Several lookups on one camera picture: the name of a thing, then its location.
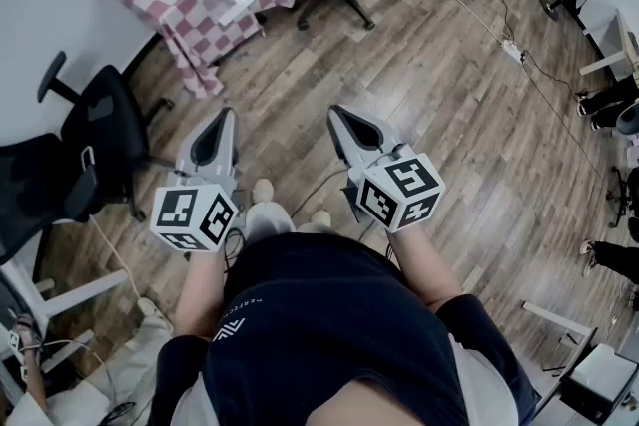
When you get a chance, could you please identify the white black box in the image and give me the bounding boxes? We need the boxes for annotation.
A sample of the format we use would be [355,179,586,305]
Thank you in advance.
[559,342,639,421]

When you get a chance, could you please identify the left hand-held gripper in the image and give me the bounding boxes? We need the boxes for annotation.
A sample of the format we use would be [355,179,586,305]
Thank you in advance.
[149,107,246,255]

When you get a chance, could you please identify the pink white checked tablecloth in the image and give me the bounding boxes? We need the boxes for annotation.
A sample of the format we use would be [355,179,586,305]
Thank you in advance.
[97,0,309,99]

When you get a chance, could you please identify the person's right forearm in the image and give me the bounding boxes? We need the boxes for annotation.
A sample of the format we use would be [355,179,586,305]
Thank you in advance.
[386,228,463,310]

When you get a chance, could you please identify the person's left shoe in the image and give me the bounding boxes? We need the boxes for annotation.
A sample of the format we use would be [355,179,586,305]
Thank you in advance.
[251,178,277,205]

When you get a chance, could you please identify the person's dark top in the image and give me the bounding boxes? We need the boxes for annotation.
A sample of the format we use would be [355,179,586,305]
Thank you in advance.
[154,233,541,426]

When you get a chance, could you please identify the grey black office chair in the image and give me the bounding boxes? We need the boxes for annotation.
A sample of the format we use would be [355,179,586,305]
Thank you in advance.
[605,102,639,230]

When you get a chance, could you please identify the black office chair white label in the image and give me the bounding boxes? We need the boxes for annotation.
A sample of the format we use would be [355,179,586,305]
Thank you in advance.
[0,50,176,265]

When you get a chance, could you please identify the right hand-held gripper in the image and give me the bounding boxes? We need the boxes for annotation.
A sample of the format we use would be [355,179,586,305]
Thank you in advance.
[327,104,446,234]

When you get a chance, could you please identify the person's light trousers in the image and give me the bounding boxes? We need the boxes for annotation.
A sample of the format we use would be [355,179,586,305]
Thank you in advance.
[243,201,350,248]

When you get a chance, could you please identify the cream floor cable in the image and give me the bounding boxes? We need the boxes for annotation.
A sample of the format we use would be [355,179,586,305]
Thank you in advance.
[88,213,146,303]

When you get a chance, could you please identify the white power strip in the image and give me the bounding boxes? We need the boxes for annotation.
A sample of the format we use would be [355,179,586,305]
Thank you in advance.
[500,38,524,65]

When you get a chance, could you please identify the person's left forearm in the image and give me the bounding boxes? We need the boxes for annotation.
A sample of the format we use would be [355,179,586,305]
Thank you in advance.
[172,248,236,345]

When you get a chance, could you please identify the white desk frame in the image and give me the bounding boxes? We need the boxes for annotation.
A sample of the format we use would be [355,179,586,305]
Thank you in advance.
[0,258,132,375]
[578,8,639,82]
[521,297,599,378]

